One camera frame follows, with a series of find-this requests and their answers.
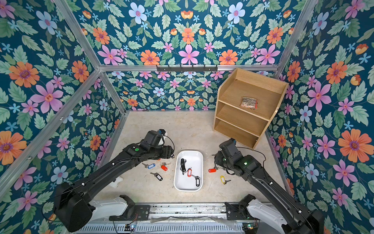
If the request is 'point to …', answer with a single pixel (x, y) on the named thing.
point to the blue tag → (149, 166)
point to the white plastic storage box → (195, 160)
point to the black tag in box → (182, 167)
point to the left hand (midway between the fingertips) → (171, 150)
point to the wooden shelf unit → (246, 126)
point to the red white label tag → (189, 172)
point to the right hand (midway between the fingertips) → (216, 157)
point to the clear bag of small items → (249, 102)
